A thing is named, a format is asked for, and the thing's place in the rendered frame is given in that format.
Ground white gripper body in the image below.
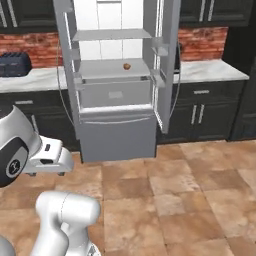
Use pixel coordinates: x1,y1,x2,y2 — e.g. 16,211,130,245
22,147,75,176

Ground grey fridge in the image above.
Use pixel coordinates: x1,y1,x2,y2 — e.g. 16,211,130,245
53,0,183,164

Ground grey left fridge door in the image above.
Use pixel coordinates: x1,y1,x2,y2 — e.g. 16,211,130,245
53,0,83,141

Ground grey fridge door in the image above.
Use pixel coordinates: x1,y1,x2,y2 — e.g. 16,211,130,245
143,0,183,135
53,0,83,141

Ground grey fridge crisper drawer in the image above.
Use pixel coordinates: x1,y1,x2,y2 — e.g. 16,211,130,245
79,78,153,110

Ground grey fridge shelf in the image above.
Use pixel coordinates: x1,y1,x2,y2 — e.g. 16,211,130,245
77,58,152,81
72,28,153,43

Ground grey right fridge door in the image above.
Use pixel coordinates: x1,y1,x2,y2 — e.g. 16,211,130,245
143,0,183,135

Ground black base cupboards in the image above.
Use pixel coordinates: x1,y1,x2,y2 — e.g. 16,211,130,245
0,89,80,153
156,79,247,145

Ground grey freezer drawer front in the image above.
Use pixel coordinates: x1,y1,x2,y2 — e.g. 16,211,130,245
79,112,158,164

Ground dark blue toaster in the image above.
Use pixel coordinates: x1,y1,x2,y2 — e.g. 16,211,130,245
0,51,33,78

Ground black tall cupboard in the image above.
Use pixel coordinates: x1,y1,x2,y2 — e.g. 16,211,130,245
222,25,256,142

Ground silver cupboard door handle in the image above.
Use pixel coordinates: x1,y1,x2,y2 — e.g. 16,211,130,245
190,104,198,126
30,114,40,135
198,104,206,125

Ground thin curved fridge door handle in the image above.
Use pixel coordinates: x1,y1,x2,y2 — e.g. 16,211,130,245
168,42,183,122
55,43,76,128

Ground grey freezer drawer handle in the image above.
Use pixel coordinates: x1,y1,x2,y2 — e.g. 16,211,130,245
81,116,155,126

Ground black wall cupboards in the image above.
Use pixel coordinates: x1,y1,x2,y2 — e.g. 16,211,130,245
0,0,58,34
179,0,256,28

